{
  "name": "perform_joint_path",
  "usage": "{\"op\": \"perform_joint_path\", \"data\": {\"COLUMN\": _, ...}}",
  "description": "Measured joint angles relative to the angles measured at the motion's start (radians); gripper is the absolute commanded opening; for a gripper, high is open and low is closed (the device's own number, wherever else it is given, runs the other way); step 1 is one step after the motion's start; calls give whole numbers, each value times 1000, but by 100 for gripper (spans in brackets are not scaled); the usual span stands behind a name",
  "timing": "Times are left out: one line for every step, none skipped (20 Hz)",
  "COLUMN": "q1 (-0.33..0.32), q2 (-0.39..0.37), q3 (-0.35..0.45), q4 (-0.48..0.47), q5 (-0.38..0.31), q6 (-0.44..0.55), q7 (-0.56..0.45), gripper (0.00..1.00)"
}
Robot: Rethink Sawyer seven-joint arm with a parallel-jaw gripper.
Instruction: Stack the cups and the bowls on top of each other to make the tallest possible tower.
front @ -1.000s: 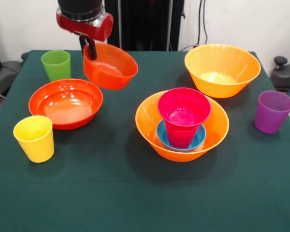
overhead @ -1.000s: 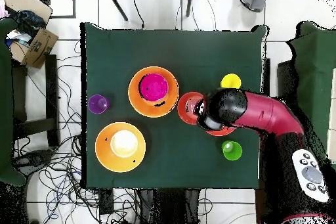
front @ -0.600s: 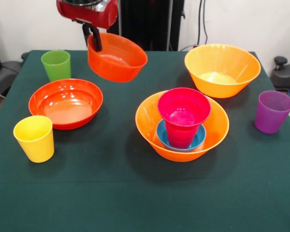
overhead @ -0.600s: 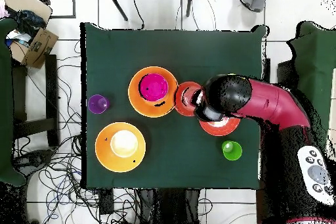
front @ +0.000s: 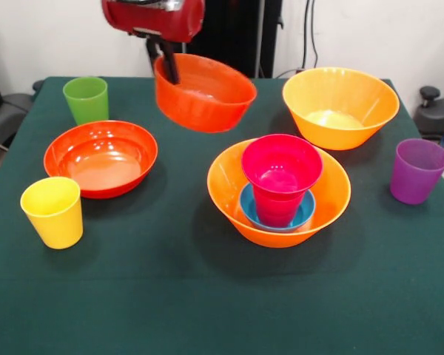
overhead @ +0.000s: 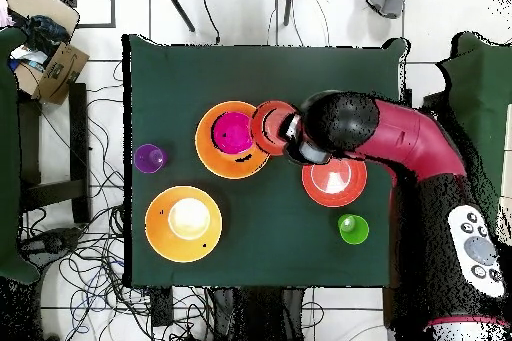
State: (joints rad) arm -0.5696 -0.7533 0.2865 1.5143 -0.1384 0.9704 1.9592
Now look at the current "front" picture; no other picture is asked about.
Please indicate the wide red bowl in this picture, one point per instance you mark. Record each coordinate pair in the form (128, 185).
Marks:
(100, 159)

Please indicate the green plastic cup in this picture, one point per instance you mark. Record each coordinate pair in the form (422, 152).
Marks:
(85, 100)

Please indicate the blue plastic bowl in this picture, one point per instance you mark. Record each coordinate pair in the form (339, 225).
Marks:
(248, 211)

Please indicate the dark green tablecloth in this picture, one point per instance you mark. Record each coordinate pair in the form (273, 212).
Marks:
(222, 314)

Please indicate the black chair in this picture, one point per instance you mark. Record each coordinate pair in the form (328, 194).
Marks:
(3, 111)

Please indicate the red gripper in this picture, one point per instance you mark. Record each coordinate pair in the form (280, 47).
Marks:
(155, 22)

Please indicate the small red bowl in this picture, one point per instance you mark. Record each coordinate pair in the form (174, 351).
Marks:
(207, 107)

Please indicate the large orange bowl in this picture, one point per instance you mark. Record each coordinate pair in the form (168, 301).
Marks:
(318, 96)
(225, 192)

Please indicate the pink plastic cup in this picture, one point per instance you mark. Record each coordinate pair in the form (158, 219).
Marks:
(277, 211)

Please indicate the purple plastic cup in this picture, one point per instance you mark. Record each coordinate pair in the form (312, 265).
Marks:
(416, 177)

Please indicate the yellow plastic cup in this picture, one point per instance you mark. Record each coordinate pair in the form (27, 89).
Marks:
(53, 214)

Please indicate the pink plastic bowl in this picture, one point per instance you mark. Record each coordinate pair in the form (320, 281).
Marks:
(281, 159)

